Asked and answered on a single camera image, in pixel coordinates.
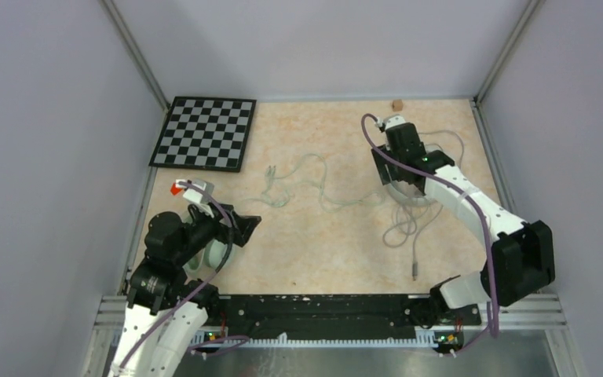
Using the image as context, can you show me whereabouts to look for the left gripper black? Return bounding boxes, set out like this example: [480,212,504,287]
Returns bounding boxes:
[174,199,261,264]

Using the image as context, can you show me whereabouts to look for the grey headphone cable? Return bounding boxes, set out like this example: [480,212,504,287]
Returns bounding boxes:
[382,130,466,282]

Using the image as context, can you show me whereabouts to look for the white gaming headphones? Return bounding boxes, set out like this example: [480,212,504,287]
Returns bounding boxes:
[385,181,436,207]

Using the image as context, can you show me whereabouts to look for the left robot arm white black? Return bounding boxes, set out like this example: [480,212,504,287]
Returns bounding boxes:
[108,204,262,376]

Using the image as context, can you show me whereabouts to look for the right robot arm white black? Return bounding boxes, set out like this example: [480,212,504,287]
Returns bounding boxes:
[371,116,556,332]

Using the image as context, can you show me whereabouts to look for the mint green headphones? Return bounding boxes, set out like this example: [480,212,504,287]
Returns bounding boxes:
[181,213,227,278]

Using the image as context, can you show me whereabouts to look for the small wooden cube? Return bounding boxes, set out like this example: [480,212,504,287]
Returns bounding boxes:
[391,100,404,112]

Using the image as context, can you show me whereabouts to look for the small red block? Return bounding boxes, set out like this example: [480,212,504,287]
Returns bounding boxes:
[170,183,184,196]

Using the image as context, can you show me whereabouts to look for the black white checkerboard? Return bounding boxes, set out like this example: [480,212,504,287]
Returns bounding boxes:
[149,96,257,173]

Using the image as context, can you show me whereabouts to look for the mint green cable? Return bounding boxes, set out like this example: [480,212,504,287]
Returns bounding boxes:
[243,153,386,212]

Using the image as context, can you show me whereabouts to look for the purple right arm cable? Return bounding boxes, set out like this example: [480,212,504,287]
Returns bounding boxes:
[360,113,501,355]

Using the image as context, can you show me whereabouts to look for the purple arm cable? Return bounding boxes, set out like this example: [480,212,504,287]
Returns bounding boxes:
[114,181,250,375]
[360,113,501,355]

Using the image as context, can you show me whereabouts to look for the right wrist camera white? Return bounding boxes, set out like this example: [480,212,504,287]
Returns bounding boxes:
[376,114,407,133]

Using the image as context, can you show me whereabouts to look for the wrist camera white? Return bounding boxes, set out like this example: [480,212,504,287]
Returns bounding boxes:
[376,114,407,133]
[174,179,214,218]

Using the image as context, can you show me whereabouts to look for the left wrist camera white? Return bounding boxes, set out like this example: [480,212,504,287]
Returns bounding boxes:
[174,179,214,218]

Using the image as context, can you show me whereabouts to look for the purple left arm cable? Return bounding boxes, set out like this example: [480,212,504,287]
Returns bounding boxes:
[114,181,250,375]

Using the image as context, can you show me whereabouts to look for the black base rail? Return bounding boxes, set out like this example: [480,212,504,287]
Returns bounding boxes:
[206,294,482,341]

